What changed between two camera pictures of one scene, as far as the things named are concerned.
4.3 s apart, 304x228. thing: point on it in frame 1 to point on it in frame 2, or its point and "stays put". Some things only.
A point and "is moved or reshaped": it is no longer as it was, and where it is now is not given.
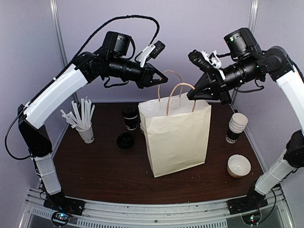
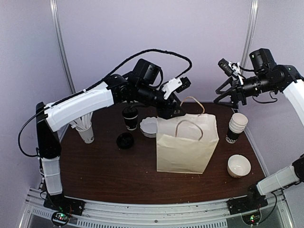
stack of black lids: [125, 140] stays put
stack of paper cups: [237, 124] stays put
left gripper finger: [156, 70] to [177, 111]
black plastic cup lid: [130, 113] stays put
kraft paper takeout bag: [176, 127] is moved or reshaped
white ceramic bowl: [238, 166] stays put
